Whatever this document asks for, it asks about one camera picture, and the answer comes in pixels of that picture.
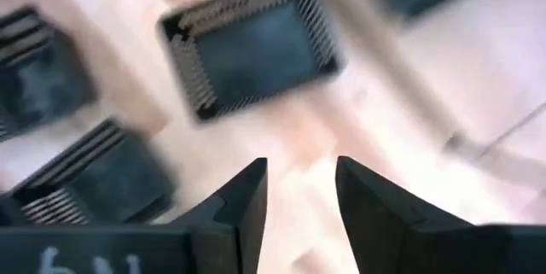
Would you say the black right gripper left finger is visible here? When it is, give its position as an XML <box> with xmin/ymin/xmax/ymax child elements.
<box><xmin>0</xmin><ymin>157</ymin><xmax>269</xmax><ymax>274</ymax></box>

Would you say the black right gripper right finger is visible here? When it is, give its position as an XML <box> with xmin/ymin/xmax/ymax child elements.
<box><xmin>334</xmin><ymin>155</ymin><xmax>546</xmax><ymax>274</ymax></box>

